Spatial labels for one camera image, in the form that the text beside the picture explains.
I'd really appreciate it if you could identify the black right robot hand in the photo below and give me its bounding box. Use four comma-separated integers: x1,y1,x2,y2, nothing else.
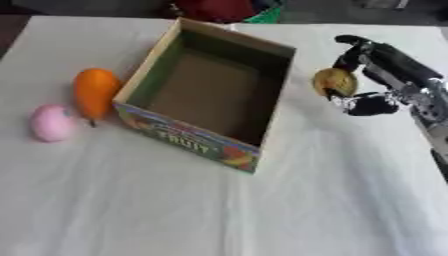
323,34,447,117

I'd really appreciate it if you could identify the yellow-brown round toy fruit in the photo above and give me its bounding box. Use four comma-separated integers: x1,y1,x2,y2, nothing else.
311,67,361,98

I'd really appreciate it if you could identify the open cardboard box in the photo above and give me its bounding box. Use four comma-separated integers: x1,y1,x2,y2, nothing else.
112,17,298,175

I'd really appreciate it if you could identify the green bag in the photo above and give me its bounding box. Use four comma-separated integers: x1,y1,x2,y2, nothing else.
241,0,287,24

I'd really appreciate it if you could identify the red bag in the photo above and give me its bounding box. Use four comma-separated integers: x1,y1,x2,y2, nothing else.
171,0,263,24

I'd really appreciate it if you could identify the orange toy fruit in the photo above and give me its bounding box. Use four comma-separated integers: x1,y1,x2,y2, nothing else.
71,67,123,128

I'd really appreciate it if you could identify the pink egg-shaped toy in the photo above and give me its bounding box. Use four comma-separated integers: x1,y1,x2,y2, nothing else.
29,103,81,144

